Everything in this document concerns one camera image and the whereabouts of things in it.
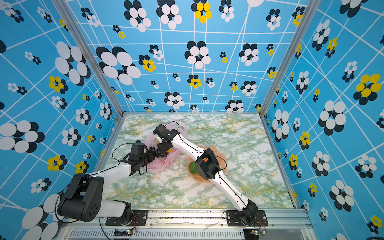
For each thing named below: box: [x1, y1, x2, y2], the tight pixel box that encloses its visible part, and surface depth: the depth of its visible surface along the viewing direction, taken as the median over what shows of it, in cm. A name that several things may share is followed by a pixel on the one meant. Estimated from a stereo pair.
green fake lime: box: [189, 161, 199, 175], surface depth 84 cm
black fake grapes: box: [149, 147, 168, 158], surface depth 96 cm
